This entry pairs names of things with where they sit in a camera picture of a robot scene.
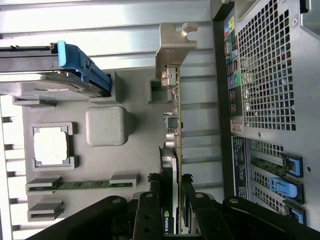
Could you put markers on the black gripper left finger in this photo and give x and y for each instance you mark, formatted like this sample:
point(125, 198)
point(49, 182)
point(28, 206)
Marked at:
point(147, 215)

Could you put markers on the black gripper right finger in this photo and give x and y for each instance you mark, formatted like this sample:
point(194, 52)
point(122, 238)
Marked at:
point(205, 217)

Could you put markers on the grey plastic parts rack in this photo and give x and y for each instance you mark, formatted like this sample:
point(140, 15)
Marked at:
point(100, 162)

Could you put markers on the green RAM stick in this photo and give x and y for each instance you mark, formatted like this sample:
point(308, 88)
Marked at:
point(82, 185)

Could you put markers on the green motherboard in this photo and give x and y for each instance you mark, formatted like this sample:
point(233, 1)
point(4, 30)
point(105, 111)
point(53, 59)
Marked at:
point(267, 165)

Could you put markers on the silver CPU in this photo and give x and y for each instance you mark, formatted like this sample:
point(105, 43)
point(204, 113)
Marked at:
point(51, 147)

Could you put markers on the open black PC case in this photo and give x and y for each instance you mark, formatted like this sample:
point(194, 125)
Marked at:
point(265, 75)

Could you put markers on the hard disk in blue caddy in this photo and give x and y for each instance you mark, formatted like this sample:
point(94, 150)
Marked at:
point(37, 82)

